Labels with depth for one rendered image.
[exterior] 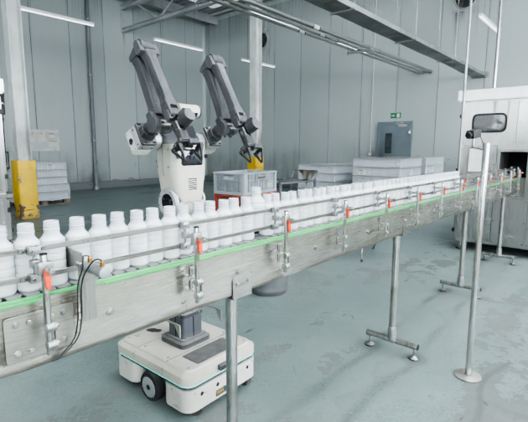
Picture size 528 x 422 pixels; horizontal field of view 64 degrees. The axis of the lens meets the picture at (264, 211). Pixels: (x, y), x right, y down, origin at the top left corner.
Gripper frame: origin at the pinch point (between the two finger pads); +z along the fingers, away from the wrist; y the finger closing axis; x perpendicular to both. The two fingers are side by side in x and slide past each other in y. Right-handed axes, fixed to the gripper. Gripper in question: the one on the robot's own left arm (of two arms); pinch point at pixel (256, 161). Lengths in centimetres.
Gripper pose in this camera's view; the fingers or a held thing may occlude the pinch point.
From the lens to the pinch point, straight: 225.1
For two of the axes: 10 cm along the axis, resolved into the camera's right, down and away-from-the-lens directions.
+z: 3.7, 9.2, -1.7
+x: -7.1, 3.9, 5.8
